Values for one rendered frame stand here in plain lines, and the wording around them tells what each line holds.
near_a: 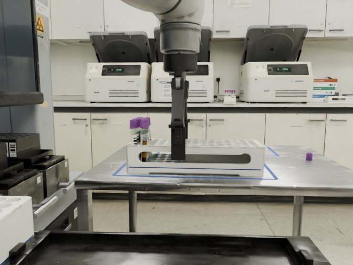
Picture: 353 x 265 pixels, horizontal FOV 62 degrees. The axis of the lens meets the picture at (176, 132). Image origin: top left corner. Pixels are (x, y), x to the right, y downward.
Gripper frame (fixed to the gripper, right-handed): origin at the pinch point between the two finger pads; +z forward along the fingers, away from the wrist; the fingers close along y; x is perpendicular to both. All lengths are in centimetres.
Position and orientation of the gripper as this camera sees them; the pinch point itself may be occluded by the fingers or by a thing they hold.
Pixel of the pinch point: (180, 145)
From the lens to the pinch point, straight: 68.0
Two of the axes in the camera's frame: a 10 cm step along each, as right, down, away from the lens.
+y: 0.8, -1.3, 9.9
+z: 0.0, 9.9, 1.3
